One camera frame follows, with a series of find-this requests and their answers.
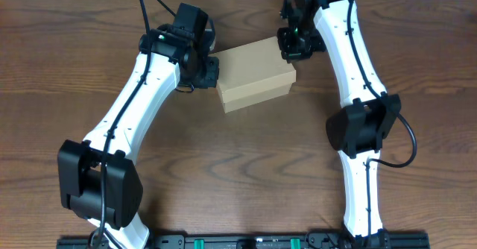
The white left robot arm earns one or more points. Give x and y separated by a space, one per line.
98 177

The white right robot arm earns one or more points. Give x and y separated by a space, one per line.
367 112

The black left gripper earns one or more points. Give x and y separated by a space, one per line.
208 74

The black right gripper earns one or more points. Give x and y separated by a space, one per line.
294 45

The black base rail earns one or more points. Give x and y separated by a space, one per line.
312 240

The cardboard box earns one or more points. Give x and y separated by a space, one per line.
253 73

